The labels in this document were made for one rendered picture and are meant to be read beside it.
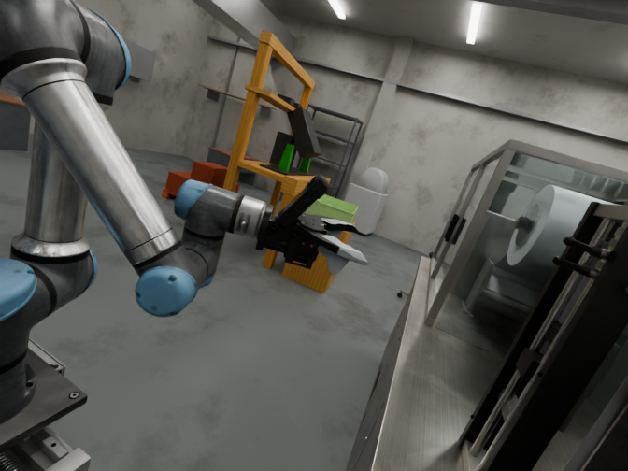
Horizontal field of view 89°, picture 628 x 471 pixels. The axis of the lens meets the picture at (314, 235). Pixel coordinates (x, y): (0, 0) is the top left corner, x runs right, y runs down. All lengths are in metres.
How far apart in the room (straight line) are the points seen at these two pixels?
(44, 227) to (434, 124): 7.25
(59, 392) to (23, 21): 0.59
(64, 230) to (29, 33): 0.33
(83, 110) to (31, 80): 0.06
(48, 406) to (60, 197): 0.36
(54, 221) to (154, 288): 0.28
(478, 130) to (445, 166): 0.91
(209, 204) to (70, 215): 0.25
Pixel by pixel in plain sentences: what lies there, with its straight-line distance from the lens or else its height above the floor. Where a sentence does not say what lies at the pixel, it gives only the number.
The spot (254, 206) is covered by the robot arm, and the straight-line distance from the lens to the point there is 0.59.
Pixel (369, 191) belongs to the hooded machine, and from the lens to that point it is 6.77.
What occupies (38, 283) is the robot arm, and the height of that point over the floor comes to 1.02.
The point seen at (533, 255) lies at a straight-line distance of 1.29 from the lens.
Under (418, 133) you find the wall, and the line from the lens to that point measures 7.56.
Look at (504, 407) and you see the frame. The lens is 0.75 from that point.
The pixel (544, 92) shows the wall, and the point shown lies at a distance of 7.83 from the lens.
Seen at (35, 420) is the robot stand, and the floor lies 0.82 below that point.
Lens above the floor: 1.37
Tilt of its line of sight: 14 degrees down
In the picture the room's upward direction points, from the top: 19 degrees clockwise
